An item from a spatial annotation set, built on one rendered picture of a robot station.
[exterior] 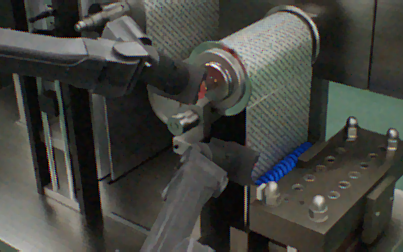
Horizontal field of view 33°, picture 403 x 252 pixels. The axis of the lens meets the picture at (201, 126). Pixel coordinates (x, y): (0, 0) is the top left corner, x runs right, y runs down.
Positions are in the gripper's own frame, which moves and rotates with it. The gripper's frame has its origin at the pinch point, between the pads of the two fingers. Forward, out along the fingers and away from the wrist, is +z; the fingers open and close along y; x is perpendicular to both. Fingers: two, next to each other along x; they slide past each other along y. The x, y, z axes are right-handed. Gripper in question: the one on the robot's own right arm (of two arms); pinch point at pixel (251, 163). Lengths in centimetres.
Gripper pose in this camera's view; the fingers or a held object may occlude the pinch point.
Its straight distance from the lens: 134.9
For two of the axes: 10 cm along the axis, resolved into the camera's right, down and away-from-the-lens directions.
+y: 7.9, 2.8, -5.4
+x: 2.8, -9.6, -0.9
